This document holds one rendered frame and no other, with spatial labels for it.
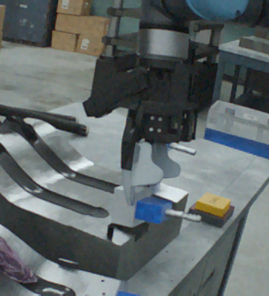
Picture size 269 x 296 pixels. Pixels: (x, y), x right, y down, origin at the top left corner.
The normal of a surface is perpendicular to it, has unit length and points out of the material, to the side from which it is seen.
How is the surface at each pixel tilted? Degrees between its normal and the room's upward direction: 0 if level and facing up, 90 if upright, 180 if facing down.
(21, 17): 90
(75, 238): 90
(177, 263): 0
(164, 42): 79
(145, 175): 72
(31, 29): 90
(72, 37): 92
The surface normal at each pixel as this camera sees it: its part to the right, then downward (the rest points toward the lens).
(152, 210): -0.44, 0.09
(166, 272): 0.15, -0.93
